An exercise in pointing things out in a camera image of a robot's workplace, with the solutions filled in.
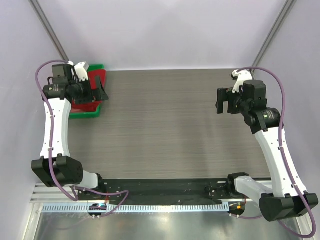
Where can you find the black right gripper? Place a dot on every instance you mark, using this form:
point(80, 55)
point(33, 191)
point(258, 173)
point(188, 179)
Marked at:
point(230, 100)

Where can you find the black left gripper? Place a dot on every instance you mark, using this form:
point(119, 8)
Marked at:
point(89, 97)

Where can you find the dark red t-shirt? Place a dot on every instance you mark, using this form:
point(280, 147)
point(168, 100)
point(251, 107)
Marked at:
point(94, 93)

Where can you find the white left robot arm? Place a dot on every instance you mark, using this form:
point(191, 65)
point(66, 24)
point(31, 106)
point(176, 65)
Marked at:
point(55, 166)

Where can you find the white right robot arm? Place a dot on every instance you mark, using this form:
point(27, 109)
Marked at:
point(288, 197)

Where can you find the green plastic bin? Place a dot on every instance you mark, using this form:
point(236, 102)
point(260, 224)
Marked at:
point(81, 111)

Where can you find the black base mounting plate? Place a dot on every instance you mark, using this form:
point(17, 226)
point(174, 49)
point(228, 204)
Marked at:
point(163, 192)

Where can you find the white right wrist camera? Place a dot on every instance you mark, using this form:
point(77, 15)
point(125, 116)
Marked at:
point(240, 76)

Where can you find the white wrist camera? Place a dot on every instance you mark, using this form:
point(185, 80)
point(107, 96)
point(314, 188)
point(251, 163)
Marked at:
point(79, 71)
point(240, 76)

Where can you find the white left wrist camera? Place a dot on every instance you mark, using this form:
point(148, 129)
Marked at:
point(79, 71)

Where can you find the aluminium front rail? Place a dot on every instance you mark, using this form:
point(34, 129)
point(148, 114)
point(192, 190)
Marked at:
point(43, 194)

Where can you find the left aluminium frame post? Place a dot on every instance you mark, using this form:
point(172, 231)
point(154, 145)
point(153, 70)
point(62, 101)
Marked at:
point(48, 28)

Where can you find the aluminium frame post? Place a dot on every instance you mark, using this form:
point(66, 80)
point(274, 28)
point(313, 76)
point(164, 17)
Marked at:
point(280, 19)
point(48, 28)

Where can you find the right aluminium frame post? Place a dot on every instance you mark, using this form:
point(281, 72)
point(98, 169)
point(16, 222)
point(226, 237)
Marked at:
point(280, 19)

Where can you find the slotted cable duct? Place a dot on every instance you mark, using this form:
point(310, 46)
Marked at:
point(83, 207)

